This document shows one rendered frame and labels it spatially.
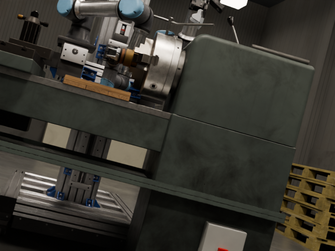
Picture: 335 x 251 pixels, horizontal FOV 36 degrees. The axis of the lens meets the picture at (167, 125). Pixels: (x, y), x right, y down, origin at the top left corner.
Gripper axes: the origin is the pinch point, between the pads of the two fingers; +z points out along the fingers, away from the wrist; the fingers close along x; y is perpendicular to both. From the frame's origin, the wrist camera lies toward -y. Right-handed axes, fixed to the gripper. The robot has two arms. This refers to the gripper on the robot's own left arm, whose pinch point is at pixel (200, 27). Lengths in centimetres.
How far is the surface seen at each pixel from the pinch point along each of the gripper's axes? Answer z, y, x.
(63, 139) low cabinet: -17, 84, -661
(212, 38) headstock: 7.9, -5.0, 10.0
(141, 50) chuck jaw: 14.4, 23.3, -14.1
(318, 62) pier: -245, -298, -558
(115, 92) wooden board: 42, 30, 0
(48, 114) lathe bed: 59, 56, -4
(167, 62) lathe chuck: 21.6, 11.2, 1.5
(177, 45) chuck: 11.4, 8.1, -0.8
